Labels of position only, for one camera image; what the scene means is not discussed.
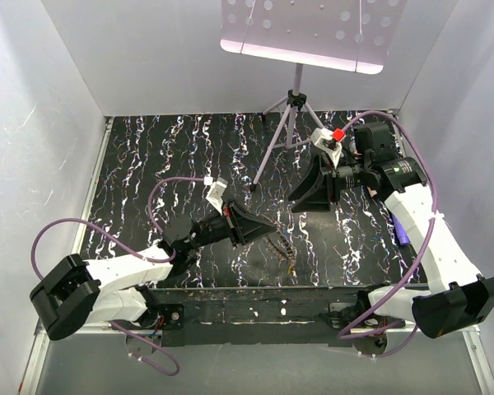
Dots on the purple toy microphone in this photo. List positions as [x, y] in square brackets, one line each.
[400, 232]

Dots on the black front mounting bar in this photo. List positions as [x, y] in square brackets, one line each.
[250, 315]

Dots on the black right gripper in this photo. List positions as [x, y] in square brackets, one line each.
[312, 200]

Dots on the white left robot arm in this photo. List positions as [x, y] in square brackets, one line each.
[77, 292]

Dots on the aluminium frame rail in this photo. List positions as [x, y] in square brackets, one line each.
[260, 359]

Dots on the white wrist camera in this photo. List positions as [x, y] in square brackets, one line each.
[217, 187]
[329, 142]

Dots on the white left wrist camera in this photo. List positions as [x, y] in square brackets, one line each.
[217, 187]

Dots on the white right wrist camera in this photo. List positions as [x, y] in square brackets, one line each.
[329, 142]

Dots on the round metal keyring disc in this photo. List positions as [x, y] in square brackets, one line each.
[282, 248]

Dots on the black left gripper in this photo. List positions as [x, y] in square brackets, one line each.
[247, 228]

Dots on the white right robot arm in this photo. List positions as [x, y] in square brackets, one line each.
[458, 294]

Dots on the lilac music stand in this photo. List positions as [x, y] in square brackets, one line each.
[350, 36]

